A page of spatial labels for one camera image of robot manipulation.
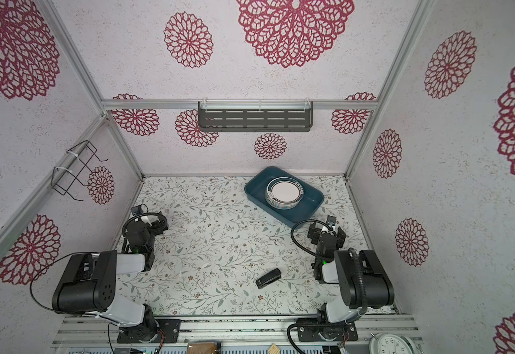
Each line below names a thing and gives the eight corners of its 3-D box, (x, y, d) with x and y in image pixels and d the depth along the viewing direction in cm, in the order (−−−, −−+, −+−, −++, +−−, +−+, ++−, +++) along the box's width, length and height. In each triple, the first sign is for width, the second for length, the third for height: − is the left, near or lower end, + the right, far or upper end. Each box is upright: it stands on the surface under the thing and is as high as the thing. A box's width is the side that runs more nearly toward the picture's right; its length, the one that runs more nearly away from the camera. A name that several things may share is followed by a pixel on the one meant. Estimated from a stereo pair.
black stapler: (259, 289, 85) (259, 286, 82) (255, 283, 86) (255, 279, 83) (281, 278, 88) (282, 274, 84) (277, 271, 89) (278, 267, 86)
